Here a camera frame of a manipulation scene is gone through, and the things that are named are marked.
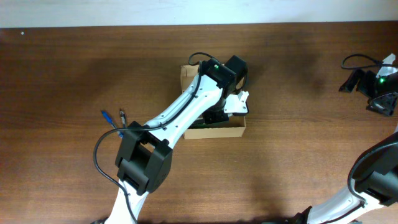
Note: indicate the green tape roll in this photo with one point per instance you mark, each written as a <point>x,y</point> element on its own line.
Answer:
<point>194,126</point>

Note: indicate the blue ballpoint pen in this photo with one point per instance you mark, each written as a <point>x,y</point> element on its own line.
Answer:
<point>109,119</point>

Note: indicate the clear black ballpoint pen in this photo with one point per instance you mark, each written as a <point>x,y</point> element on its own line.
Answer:
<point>123,118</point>

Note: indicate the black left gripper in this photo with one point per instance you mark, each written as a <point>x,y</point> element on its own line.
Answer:
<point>214,117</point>

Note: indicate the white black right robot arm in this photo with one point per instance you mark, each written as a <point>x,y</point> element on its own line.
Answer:
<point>372,180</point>

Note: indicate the brown cardboard box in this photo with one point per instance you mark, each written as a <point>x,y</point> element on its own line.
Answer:
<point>235,127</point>

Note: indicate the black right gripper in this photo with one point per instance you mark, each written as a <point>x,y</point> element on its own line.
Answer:
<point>364,86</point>

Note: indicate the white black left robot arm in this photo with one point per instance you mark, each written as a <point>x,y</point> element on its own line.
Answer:
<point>145,155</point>

